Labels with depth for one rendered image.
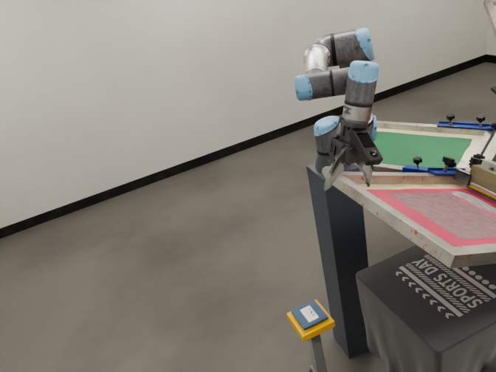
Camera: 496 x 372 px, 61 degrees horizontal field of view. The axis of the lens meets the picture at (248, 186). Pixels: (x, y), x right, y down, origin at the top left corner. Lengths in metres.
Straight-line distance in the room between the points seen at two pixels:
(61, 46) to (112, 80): 0.57
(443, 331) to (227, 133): 4.05
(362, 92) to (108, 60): 3.85
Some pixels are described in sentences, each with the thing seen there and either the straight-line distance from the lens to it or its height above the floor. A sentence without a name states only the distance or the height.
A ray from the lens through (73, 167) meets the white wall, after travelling 5.03.
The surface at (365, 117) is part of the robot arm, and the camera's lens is 1.17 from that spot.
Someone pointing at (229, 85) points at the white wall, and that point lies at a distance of 5.08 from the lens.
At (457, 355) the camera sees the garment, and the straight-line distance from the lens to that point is 1.60.
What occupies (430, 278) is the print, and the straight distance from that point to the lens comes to 1.75.
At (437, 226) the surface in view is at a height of 1.30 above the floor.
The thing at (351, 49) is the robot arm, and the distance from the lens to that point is 1.61.
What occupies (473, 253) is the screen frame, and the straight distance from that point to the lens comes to 1.21.
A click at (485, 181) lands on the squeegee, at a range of 1.85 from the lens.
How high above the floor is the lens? 2.14
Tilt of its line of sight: 28 degrees down
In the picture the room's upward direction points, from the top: 14 degrees counter-clockwise
